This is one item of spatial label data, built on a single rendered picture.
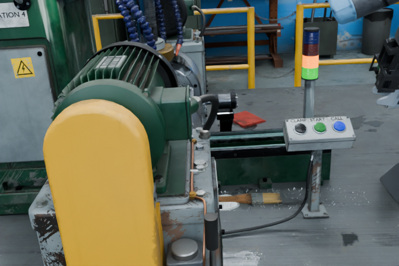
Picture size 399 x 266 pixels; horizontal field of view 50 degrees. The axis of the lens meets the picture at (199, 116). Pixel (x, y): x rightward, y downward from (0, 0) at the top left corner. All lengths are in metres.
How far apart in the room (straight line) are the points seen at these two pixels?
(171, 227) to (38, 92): 0.66
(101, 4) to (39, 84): 3.38
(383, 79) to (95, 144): 0.66
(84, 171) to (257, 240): 0.70
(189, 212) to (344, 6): 0.57
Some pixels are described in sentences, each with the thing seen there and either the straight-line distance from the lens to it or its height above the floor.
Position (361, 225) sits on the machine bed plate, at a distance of 1.25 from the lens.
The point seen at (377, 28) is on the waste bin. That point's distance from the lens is 6.33.
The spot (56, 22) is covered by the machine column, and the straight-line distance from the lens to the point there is 1.15.
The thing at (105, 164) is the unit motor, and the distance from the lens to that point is 0.53.
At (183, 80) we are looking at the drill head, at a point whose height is 1.09.
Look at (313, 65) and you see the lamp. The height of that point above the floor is 1.09.
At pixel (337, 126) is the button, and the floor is 1.07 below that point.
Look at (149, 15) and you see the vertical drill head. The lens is 1.25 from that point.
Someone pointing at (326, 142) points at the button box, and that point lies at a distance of 1.13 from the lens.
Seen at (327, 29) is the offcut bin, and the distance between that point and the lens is 6.05.
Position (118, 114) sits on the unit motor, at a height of 1.34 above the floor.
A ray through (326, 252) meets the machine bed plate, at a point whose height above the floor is 0.80.
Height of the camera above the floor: 1.51
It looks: 21 degrees down
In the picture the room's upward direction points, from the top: 3 degrees counter-clockwise
